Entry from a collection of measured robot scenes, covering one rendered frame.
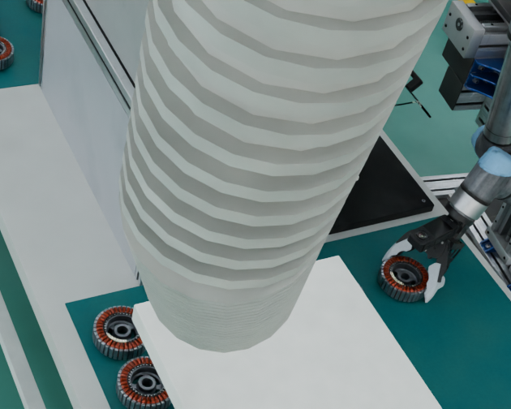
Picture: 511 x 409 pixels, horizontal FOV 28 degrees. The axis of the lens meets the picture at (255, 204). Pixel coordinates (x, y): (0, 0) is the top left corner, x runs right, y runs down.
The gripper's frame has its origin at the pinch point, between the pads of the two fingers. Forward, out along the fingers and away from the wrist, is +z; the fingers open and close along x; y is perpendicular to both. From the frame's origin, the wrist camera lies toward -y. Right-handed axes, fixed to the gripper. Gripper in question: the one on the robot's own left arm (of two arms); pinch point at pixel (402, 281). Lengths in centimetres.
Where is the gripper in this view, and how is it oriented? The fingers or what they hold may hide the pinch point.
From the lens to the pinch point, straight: 226.1
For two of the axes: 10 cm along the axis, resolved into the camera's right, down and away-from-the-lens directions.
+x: -6.2, -6.2, 4.8
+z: -5.5, 7.8, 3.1
